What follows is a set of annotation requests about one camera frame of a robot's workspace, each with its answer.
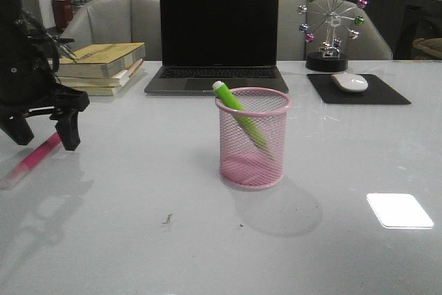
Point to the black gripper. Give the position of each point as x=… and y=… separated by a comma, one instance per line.
x=33, y=88

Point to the pink highlighter pen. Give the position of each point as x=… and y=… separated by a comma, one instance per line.
x=30, y=162

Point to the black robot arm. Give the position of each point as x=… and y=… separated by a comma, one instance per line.
x=25, y=40

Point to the pink mesh pen holder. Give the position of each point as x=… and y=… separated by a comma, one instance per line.
x=252, y=135

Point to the middle cream book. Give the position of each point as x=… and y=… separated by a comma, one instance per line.
x=119, y=79

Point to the bottom pale book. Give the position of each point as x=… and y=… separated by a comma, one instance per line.
x=104, y=91

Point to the top yellow book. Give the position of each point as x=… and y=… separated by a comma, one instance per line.
x=101, y=60

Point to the red trash bin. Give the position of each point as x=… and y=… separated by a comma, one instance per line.
x=62, y=13

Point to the left grey armchair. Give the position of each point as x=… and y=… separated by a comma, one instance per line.
x=117, y=21

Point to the grey armchair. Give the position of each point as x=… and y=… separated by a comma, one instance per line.
x=301, y=34
x=117, y=21

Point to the grey open laptop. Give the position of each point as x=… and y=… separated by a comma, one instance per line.
x=204, y=41

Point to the right grey armchair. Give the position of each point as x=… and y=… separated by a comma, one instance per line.
x=301, y=34

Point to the white computer mouse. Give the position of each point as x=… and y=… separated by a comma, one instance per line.
x=350, y=82

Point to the ferris wheel desk ornament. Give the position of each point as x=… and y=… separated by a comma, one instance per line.
x=332, y=16

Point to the black mouse pad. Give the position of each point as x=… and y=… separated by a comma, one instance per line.
x=377, y=92

